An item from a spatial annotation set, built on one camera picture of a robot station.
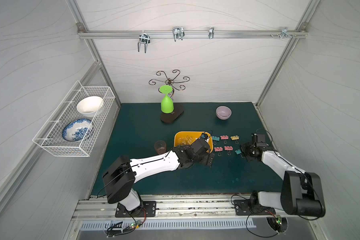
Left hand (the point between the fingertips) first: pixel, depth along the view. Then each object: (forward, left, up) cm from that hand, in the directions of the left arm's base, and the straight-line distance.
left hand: (208, 155), depth 79 cm
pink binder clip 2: (+9, -9, -11) cm, 17 cm away
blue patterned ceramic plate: (+1, +60, +20) cm, 64 cm away
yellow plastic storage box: (+18, +11, -10) cm, 23 cm away
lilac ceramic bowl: (+40, -17, -10) cm, 45 cm away
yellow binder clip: (+19, -21, -12) cm, 31 cm away
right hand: (+10, -23, -9) cm, 26 cm away
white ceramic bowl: (+18, +64, +18) cm, 69 cm away
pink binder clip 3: (+10, -15, -12) cm, 22 cm away
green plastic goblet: (+29, +24, +10) cm, 39 cm away
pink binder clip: (+19, -14, -12) cm, 26 cm away
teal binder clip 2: (+8, -21, -11) cm, 25 cm away
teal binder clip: (+18, -7, -11) cm, 22 cm away
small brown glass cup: (+10, +28, -10) cm, 32 cm away
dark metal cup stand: (+37, +25, -13) cm, 47 cm away
